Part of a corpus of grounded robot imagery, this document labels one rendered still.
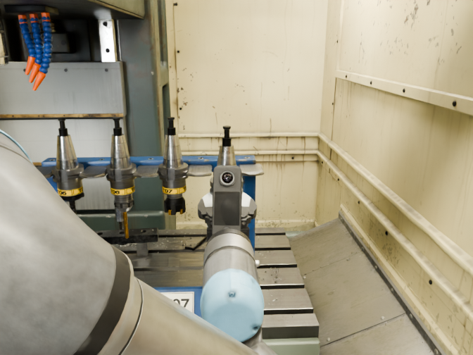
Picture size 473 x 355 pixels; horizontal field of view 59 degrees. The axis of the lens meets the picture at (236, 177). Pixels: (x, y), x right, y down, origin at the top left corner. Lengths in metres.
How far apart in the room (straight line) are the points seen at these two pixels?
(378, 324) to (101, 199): 1.00
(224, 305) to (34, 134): 1.18
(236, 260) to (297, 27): 1.41
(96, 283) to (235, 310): 0.26
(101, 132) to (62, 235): 1.24
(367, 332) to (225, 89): 1.13
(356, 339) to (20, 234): 0.94
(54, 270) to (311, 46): 1.68
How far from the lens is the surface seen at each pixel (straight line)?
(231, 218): 0.65
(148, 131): 1.50
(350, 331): 1.13
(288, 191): 1.96
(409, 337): 1.08
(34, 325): 0.26
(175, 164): 0.87
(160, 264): 1.18
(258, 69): 1.82
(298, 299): 1.03
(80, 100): 1.49
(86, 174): 0.91
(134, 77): 1.49
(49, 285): 0.26
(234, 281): 0.51
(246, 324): 0.52
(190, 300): 0.94
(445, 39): 0.96
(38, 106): 1.54
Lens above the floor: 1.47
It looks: 18 degrees down
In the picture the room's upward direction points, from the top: straight up
